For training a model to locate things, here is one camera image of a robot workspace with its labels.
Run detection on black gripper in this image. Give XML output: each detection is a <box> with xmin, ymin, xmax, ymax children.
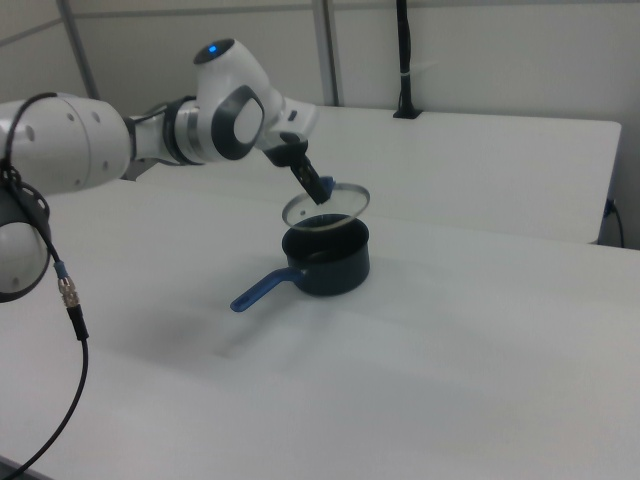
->
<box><xmin>258</xmin><ymin>97</ymin><xmax>332</xmax><ymax>207</ymax></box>

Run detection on glass lid with blue knob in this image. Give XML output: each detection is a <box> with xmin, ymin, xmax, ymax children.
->
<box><xmin>282</xmin><ymin>175</ymin><xmax>372</xmax><ymax>235</ymax></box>

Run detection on dark saucepan with blue handle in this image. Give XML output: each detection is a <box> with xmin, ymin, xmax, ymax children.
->
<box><xmin>229</xmin><ymin>215</ymin><xmax>372</xmax><ymax>314</ymax></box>

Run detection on black post with clamp base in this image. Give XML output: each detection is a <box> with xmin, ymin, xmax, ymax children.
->
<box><xmin>392</xmin><ymin>0</ymin><xmax>423</xmax><ymax>120</ymax></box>

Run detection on black cable with metal connector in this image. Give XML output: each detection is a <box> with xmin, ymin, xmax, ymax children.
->
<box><xmin>0</xmin><ymin>92</ymin><xmax>91</xmax><ymax>480</ymax></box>

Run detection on black power cable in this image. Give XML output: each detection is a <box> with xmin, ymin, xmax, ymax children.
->
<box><xmin>604</xmin><ymin>198</ymin><xmax>627</xmax><ymax>249</ymax></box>

